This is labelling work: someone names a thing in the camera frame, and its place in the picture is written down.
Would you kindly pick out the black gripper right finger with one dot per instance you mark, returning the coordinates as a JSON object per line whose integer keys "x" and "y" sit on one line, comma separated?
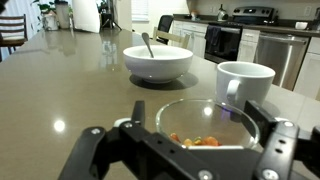
{"x": 276, "y": 150}

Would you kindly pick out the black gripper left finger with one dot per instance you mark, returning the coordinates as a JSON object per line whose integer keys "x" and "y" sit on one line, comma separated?
{"x": 90, "y": 153}

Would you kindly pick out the colourful cereal pieces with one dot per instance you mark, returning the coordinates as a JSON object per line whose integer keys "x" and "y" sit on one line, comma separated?
{"x": 200, "y": 141}

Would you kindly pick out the clear glass bowl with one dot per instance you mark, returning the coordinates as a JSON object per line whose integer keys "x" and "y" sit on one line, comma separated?
{"x": 186, "y": 120}

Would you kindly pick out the white ceramic bowl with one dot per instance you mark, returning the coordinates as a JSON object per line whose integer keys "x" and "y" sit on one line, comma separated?
{"x": 160, "y": 66}

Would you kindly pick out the small white countertop bowl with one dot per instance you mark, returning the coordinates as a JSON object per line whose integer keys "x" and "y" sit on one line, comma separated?
{"x": 301, "y": 25}

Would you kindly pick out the white ceramic mug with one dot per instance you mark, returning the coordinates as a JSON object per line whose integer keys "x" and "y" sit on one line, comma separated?
{"x": 250, "y": 83}

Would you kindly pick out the white lower kitchen cabinets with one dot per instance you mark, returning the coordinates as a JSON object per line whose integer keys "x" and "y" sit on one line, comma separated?
{"x": 196, "y": 36}
{"x": 310, "y": 73}

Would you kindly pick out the stainless steel dishwasher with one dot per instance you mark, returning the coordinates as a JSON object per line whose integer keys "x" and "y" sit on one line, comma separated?
{"x": 280, "y": 56}

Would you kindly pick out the narrow white cabinet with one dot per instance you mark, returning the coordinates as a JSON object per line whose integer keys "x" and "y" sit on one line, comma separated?
{"x": 248, "y": 46}

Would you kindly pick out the black and steel stove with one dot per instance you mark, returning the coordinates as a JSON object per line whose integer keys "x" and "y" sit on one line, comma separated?
{"x": 230, "y": 40}

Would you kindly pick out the silver metal spoon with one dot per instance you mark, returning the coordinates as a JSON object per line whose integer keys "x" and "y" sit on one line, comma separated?
{"x": 147, "y": 41}

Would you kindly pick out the dark hanging towel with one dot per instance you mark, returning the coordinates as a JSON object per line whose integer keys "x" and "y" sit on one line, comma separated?
{"x": 213, "y": 38}

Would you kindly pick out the black tripod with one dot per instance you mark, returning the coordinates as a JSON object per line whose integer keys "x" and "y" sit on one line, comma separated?
{"x": 110, "y": 16}

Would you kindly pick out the cream wooden chair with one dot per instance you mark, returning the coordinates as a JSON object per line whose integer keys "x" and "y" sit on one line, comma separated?
{"x": 171, "y": 37}

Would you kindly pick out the brown wooden chair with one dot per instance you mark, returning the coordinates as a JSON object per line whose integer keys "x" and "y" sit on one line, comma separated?
{"x": 13, "y": 30}

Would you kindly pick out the steel stovetop tea kettle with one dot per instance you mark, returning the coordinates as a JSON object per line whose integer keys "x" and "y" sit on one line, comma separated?
{"x": 222, "y": 14}

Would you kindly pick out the green potted plant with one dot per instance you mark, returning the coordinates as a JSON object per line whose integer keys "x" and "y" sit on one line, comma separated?
{"x": 46, "y": 13}

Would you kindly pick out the black office chair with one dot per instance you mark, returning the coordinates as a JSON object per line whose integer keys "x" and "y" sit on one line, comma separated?
{"x": 165, "y": 25}

